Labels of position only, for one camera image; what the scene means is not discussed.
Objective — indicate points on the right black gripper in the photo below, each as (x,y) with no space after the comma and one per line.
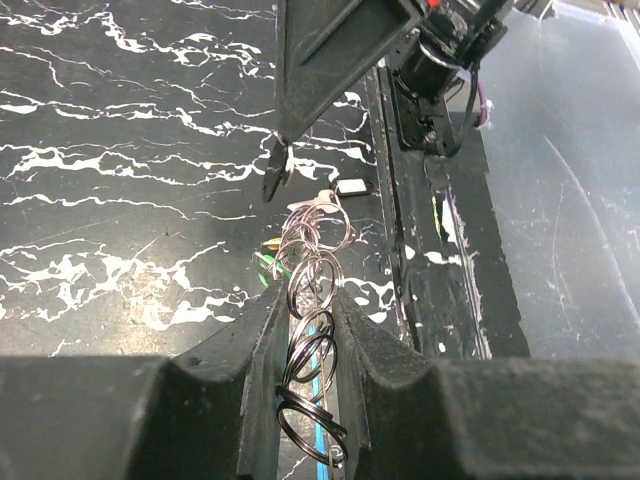
(324,47)

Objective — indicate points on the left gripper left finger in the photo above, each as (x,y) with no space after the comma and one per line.
(209,413)

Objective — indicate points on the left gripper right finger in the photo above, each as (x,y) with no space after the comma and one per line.
(409,417)

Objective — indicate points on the blue organizer handle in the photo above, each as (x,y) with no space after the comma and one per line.
(322,471)

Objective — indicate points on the black tagged key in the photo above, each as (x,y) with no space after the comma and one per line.
(277,170)

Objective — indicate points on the metal key organizer with rings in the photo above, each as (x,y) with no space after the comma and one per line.
(310,241)

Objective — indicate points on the white tagged key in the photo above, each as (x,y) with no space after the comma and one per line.
(328,201)

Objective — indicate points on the green tagged key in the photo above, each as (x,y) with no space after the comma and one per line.
(269,269)

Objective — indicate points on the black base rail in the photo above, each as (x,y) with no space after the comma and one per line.
(454,291)

